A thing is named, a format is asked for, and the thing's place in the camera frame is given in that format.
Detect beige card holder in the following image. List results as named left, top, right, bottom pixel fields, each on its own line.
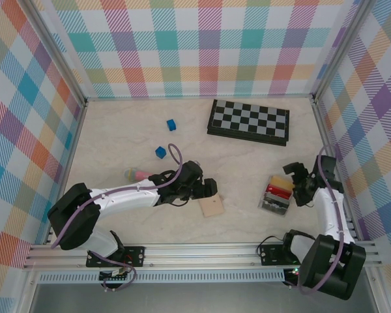
left=197, top=194, right=225, bottom=218

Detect gold card stack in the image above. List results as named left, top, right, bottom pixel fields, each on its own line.
left=268, top=175, right=295, bottom=192

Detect red card stack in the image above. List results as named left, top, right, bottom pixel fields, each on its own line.
left=265, top=184, right=293, bottom=200

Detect silver card stack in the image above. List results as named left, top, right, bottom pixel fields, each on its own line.
left=260, top=192, right=289, bottom=215

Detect box of coloured blocks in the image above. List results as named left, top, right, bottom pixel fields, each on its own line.
left=257, top=175, right=296, bottom=216

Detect pink toy microphone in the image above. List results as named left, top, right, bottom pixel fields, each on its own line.
left=123, top=168, right=152, bottom=182

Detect folded black chessboard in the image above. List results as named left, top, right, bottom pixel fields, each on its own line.
left=206, top=98, right=291, bottom=148

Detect circuit board with lit LEDs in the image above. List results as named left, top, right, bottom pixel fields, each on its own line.
left=285, top=266, right=309, bottom=284

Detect small green circuit board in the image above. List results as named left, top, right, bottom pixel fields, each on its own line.
left=99, top=267, right=131, bottom=282

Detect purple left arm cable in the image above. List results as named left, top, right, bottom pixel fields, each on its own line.
left=50, top=143, right=183, bottom=293

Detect aluminium frame bar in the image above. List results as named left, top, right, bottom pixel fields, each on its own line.
left=44, top=100, right=89, bottom=245
left=311, top=96, right=361, bottom=244
left=84, top=94, right=315, bottom=102

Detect wide aluminium mounting rail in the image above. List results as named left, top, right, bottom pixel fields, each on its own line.
left=22, top=241, right=384, bottom=270

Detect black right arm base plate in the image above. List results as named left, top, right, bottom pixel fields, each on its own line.
left=259, top=243, right=320, bottom=265

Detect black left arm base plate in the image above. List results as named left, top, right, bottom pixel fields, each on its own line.
left=86, top=246, right=147, bottom=268

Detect slotted grey cable duct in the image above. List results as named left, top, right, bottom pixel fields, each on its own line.
left=38, top=273, right=286, bottom=284

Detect aluminium frame post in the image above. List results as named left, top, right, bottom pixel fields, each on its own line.
left=311, top=0, right=379, bottom=102
left=19, top=0, right=89, bottom=108

